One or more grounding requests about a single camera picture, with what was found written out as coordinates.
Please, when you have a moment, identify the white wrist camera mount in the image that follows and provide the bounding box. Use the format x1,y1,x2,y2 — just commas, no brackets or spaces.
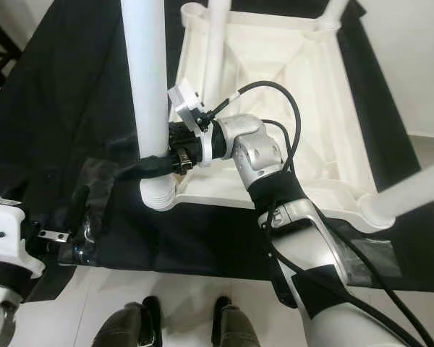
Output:
169,80,210,171
0,202,46,279

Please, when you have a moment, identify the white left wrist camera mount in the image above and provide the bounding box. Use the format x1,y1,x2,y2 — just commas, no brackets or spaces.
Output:
0,202,46,279

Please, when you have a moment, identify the dark robot foot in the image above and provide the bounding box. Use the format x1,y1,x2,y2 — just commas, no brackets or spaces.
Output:
94,296,163,347
210,296,261,347

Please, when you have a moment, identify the dark robot left foot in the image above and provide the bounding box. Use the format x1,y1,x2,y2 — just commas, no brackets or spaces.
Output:
94,296,163,347

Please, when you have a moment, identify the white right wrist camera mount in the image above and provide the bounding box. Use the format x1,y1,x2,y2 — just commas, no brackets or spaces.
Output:
169,80,210,171

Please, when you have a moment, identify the clear tape patch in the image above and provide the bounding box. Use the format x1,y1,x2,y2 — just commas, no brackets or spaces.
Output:
76,160,118,265
333,235,402,286

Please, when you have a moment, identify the black plastic table cover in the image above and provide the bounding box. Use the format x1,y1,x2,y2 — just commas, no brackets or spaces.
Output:
0,0,434,304

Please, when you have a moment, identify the dark robot right foot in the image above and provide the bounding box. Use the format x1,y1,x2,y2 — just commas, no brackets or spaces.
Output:
210,296,261,347

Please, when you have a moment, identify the white plastic table top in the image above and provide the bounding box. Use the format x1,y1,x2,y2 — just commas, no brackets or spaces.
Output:
141,0,399,232

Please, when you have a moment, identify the black round stool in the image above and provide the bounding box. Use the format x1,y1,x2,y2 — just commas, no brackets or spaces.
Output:
0,14,22,102

